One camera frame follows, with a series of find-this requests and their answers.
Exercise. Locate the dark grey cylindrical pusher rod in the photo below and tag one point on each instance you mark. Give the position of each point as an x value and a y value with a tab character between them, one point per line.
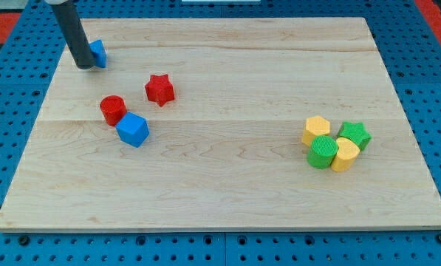
71	27

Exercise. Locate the yellow hexagon block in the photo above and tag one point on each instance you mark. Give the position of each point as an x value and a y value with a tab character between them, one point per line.
314	127

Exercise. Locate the yellow rounded block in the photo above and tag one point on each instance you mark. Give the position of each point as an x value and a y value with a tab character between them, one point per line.
346	155

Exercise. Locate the red star block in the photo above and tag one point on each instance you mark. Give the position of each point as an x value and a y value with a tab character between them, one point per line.
159	89

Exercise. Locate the green star block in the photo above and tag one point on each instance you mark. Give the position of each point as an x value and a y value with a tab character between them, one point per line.
356	132

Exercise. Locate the small blue block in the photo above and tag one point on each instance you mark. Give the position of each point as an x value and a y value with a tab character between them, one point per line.
99	53

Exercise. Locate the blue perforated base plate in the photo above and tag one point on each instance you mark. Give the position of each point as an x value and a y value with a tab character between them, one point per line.
411	53

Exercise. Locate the light wooden board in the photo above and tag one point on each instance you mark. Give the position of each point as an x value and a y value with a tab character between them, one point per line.
226	155

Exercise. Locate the blue cube block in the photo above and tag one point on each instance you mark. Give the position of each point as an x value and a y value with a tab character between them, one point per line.
132	129

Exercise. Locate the red cylinder block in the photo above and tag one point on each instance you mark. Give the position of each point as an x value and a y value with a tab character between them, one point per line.
113	108

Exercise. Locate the green cylinder block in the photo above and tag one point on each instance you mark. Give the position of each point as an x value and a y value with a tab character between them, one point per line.
322	152

